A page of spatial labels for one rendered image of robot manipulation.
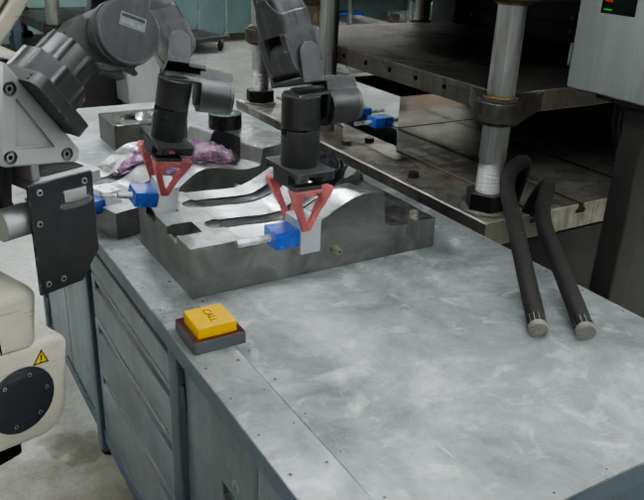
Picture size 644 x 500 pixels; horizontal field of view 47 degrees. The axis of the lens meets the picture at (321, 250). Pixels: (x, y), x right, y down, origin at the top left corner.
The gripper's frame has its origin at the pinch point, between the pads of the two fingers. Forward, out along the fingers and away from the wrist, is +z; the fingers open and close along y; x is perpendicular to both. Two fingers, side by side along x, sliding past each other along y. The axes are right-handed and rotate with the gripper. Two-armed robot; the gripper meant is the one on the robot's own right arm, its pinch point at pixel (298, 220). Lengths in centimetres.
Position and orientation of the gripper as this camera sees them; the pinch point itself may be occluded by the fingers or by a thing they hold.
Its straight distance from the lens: 114.8
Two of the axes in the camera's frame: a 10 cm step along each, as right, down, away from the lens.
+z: -0.4, 9.2, 4.0
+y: -5.1, -3.6, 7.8
